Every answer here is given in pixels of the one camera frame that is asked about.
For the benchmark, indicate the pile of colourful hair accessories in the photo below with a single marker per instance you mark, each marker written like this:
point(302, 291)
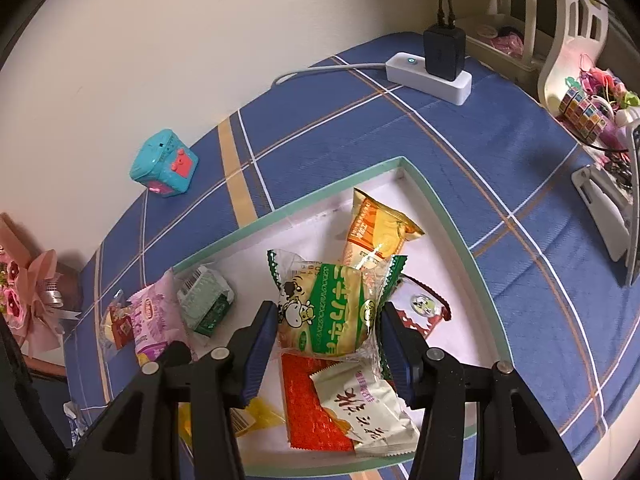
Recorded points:
point(605, 82)

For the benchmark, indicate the pink flower bouquet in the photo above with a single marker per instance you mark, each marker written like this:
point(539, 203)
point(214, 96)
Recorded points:
point(40, 285)

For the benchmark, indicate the colourful puzzle cube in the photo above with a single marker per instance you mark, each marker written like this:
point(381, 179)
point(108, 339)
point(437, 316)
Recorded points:
point(582, 112)

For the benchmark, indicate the white tray with teal rim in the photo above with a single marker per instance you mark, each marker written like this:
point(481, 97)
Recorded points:
point(440, 260)

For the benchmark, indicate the orange yellow snack packet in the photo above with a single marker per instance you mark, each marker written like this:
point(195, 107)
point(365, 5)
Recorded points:
point(375, 225)

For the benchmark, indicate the red-orange packet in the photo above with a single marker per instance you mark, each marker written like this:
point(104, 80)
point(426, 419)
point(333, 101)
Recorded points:
point(305, 405)

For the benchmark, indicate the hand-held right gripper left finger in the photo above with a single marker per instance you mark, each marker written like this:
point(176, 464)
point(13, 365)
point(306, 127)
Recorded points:
point(260, 355)

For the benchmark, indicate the white desk organizer shelf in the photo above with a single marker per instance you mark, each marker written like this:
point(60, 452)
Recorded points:
point(570, 25)

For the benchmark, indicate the crumpled blue white packet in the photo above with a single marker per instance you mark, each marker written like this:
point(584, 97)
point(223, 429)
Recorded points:
point(75, 420)

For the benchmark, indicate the black charger plug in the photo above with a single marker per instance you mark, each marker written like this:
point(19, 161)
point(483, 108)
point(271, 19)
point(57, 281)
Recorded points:
point(442, 52)

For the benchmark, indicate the teal toy house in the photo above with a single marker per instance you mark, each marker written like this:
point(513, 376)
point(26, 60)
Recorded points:
point(160, 160)

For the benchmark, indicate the white power strip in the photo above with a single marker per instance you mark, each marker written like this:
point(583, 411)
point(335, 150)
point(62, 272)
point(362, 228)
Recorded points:
point(452, 91)

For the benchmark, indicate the green cow-print cookie packet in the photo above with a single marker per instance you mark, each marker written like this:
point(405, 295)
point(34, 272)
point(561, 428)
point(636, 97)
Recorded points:
point(330, 310)

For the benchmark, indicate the white packet with black characters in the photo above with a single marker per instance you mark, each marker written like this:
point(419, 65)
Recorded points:
point(365, 410)

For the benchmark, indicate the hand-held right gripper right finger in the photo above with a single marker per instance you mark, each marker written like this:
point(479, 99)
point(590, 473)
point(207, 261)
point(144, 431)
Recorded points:
point(400, 360)

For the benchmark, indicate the purple snack packet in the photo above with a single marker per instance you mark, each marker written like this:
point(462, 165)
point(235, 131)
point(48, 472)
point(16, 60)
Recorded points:
point(155, 320)

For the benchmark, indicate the teal green snack packet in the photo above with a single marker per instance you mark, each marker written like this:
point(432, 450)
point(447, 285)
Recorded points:
point(210, 300)

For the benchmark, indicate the brown red white-label packet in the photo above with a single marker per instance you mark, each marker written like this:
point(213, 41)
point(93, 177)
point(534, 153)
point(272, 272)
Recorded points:
point(425, 310)

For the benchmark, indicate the red snack packet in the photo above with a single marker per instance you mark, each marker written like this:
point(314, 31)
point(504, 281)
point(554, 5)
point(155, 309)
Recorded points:
point(122, 330)

